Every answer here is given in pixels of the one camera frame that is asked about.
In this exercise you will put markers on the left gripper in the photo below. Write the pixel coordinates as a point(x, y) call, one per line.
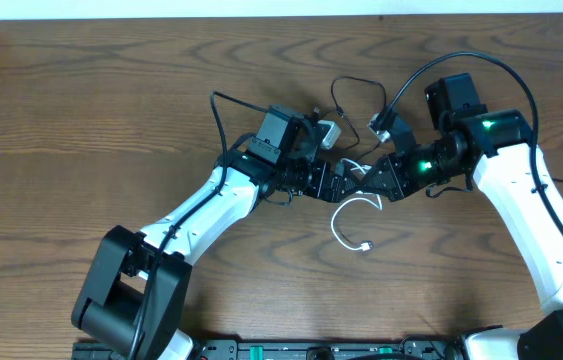
point(324, 181)

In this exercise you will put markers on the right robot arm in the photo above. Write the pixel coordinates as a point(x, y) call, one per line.
point(493, 151)

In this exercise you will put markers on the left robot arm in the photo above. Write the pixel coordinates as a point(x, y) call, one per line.
point(133, 296)

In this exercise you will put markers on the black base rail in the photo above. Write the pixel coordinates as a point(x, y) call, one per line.
point(418, 347)

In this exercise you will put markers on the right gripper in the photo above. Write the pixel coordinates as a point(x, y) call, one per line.
point(391, 176)

